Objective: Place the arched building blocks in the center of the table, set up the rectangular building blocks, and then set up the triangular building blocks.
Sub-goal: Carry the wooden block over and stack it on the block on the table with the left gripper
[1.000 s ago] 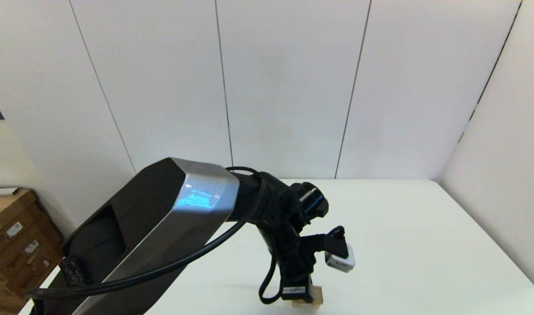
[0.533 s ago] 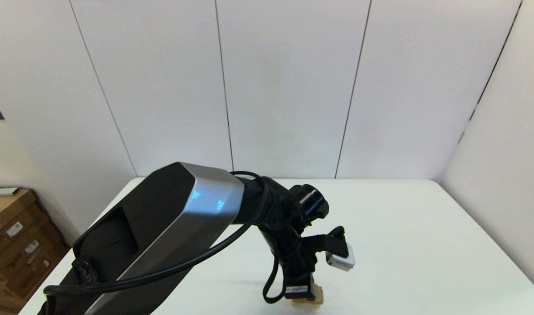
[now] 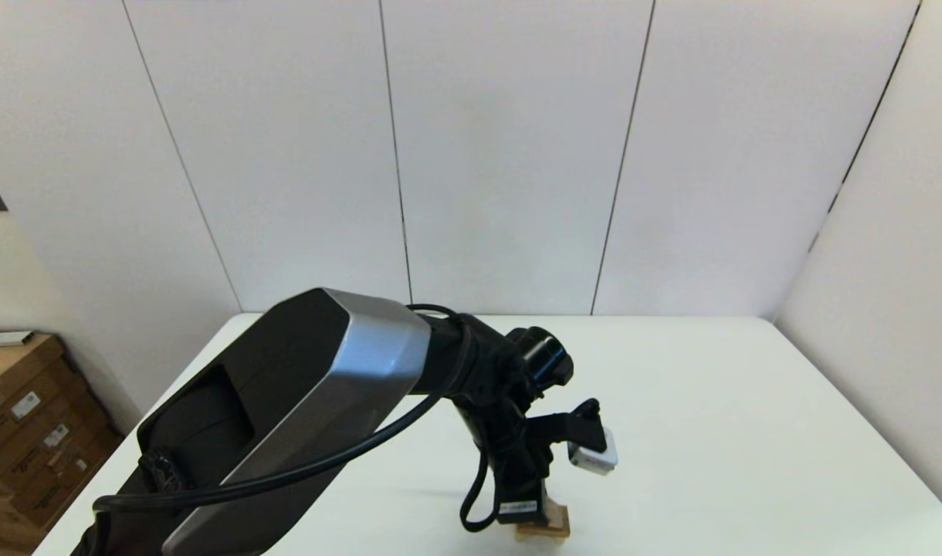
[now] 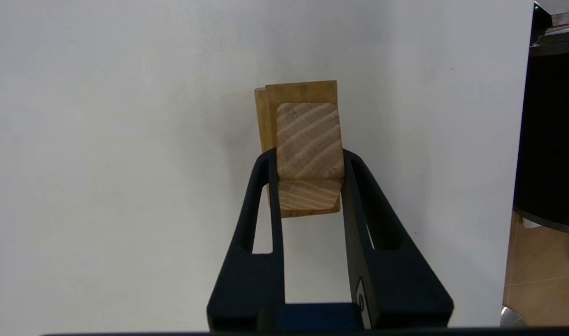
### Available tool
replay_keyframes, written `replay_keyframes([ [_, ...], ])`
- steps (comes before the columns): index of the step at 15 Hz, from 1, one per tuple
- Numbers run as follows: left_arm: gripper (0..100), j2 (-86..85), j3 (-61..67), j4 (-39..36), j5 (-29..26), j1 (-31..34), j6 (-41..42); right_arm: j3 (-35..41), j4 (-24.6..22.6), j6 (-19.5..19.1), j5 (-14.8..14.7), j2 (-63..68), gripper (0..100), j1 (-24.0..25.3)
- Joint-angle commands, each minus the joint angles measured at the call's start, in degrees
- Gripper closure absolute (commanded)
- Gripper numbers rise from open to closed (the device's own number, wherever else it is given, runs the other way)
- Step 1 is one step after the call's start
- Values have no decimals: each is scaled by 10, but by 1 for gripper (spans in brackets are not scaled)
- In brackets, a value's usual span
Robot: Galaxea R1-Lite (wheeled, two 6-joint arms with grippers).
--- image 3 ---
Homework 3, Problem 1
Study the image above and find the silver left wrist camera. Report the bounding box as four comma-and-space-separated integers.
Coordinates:
568, 426, 619, 476

